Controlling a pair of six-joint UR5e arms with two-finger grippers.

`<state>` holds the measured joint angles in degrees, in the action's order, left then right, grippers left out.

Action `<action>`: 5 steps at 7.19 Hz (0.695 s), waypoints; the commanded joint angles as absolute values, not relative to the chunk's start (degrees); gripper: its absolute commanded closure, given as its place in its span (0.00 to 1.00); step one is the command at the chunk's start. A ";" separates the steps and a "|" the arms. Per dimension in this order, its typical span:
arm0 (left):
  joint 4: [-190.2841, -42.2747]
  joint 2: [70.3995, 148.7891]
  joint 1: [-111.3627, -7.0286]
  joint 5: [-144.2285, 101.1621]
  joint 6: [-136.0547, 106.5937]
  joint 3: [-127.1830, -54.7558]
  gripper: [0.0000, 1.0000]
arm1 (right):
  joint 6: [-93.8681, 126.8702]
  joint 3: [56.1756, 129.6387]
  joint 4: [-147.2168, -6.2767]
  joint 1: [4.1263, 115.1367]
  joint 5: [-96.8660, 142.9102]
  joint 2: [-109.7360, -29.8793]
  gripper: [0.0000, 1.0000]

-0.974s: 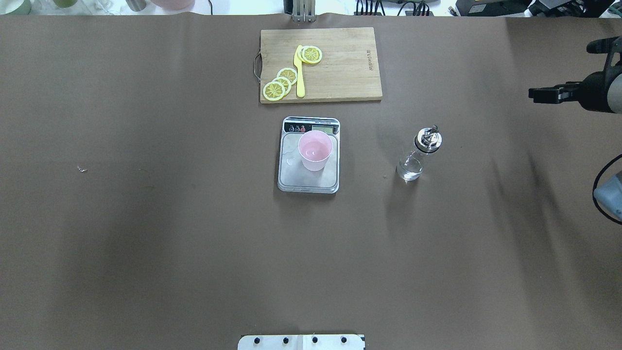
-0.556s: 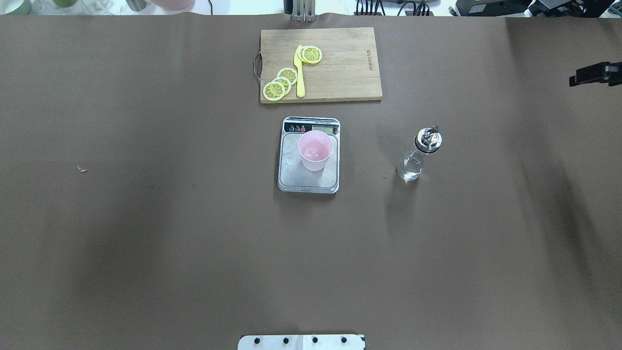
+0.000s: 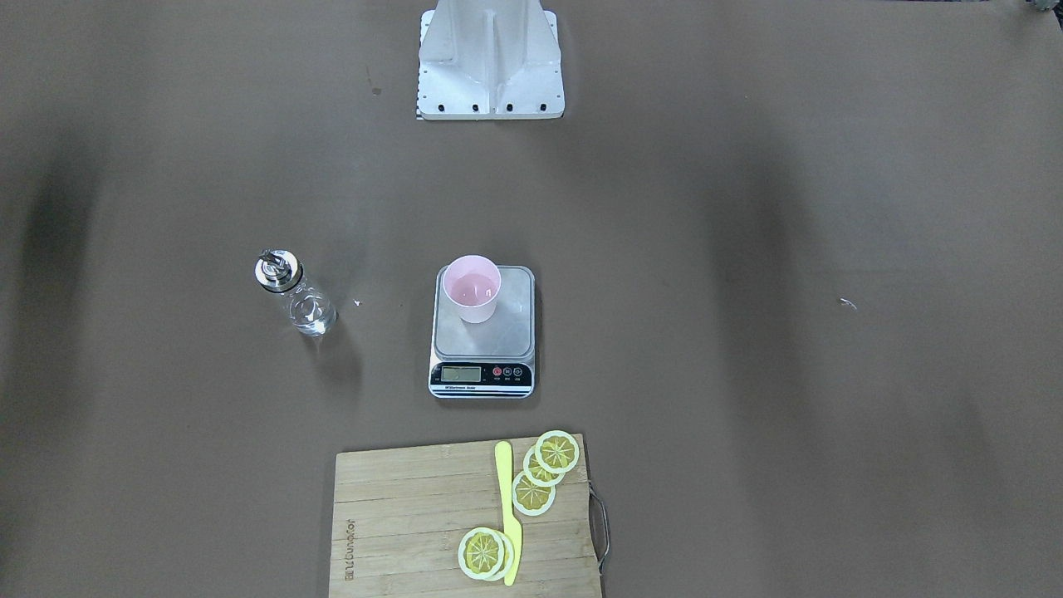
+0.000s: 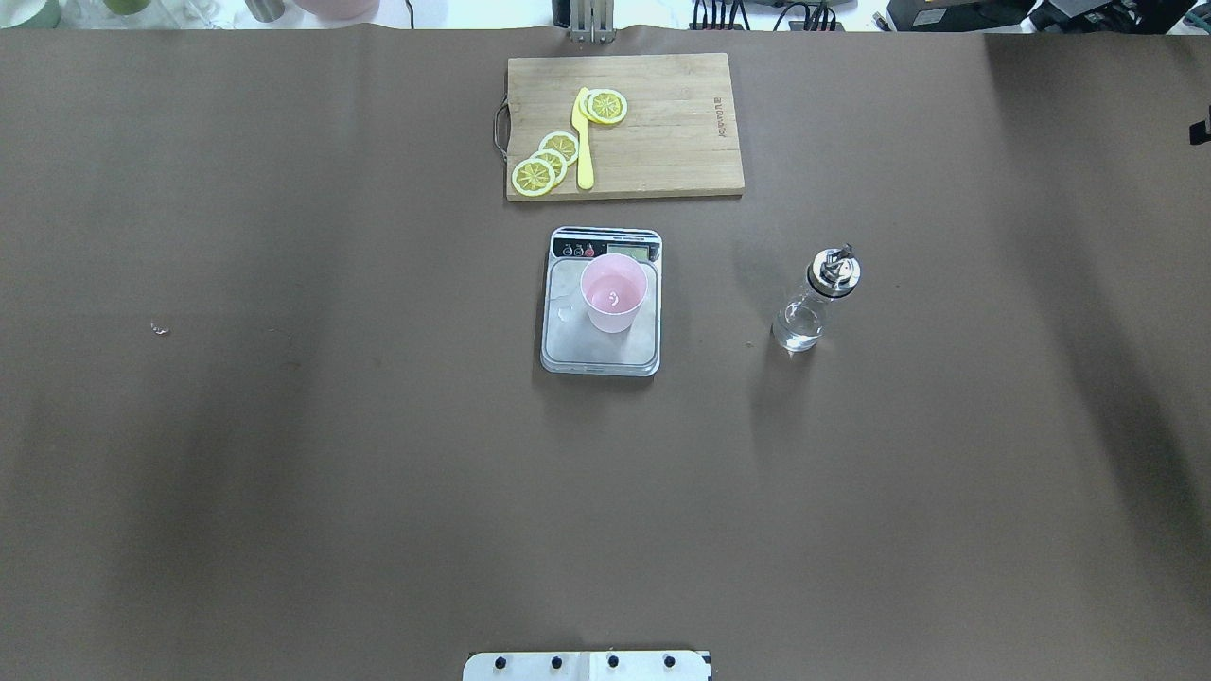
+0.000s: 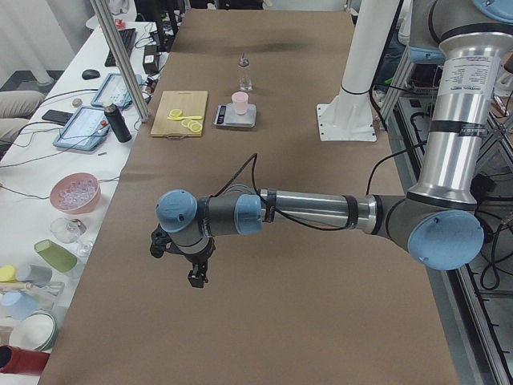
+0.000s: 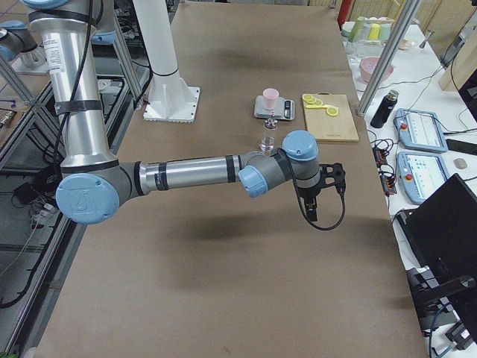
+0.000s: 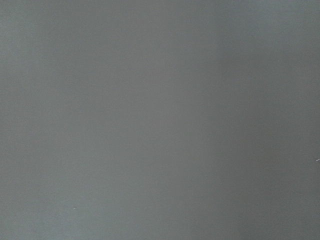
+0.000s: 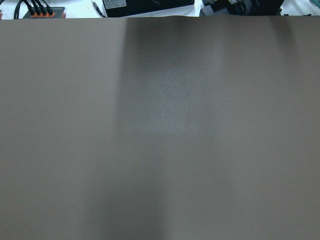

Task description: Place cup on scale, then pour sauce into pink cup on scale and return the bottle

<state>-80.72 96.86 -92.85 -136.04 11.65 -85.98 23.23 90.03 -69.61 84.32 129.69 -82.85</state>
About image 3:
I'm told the pink plastic cup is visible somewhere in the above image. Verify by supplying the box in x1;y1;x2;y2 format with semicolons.
442;255;502;323

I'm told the glass sauce bottle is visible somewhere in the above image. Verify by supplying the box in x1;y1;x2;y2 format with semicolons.
253;247;337;337

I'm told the silver kitchen scale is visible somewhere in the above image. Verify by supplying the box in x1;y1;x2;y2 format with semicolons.
428;264;536;399

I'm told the yellow plastic knife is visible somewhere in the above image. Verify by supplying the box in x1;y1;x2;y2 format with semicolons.
494;440;523;586

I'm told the lemon slice middle of row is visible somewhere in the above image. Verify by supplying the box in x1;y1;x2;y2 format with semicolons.
522;447;566;488

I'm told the lemon slice row inner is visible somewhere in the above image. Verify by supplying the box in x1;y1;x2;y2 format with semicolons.
512;473;556;517

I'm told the wooden cutting board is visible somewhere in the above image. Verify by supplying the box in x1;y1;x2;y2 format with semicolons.
330;440;608;597

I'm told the lemon slice near knife tip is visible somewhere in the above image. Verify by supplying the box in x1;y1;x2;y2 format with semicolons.
457;527;516;581

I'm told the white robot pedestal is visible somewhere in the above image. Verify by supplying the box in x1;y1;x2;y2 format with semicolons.
415;1;566;120

